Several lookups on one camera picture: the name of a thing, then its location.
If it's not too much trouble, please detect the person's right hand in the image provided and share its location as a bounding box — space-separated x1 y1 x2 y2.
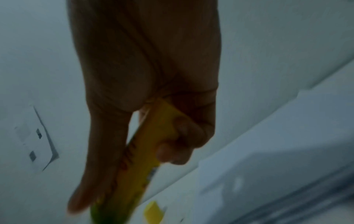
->
66 0 223 215

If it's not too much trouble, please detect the yellow glue stick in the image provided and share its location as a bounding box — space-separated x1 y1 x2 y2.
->
89 99 190 224

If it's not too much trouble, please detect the glued white paper sheet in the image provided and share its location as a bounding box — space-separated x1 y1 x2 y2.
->
187 60 354 224

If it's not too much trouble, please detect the yellow glue cap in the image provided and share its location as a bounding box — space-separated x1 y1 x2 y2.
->
143 200 167 224

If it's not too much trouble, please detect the white wall sheet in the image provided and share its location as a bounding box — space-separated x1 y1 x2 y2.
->
11 104 61 172

